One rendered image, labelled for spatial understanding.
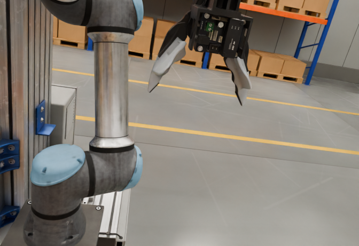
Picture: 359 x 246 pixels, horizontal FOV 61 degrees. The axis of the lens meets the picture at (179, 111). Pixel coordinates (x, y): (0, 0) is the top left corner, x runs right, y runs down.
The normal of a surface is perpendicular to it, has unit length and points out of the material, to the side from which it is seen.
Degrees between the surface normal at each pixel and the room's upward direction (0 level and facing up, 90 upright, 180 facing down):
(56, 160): 8
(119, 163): 72
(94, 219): 0
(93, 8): 98
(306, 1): 90
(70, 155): 8
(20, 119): 90
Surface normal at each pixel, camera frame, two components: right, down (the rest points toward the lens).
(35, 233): -0.26, 0.00
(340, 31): 0.08, 0.39
